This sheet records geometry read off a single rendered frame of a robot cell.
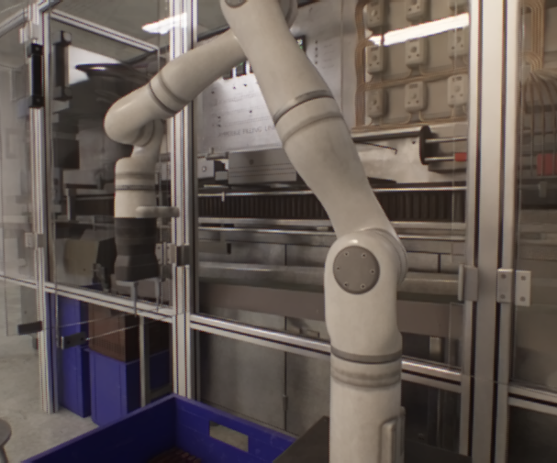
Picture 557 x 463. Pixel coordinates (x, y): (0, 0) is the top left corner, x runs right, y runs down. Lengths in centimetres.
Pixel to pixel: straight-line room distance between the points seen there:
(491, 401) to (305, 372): 72
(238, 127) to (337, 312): 146
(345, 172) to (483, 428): 58
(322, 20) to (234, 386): 143
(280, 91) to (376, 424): 44
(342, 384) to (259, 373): 106
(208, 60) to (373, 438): 60
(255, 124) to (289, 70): 127
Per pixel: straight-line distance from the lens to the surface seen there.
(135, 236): 80
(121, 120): 80
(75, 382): 213
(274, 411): 163
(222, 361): 173
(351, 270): 52
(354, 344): 54
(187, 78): 74
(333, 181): 58
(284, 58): 61
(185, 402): 115
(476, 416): 94
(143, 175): 80
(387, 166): 145
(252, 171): 134
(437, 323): 98
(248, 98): 191
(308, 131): 56
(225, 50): 75
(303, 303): 112
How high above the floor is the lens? 91
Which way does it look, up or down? 3 degrees down
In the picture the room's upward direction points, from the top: straight up
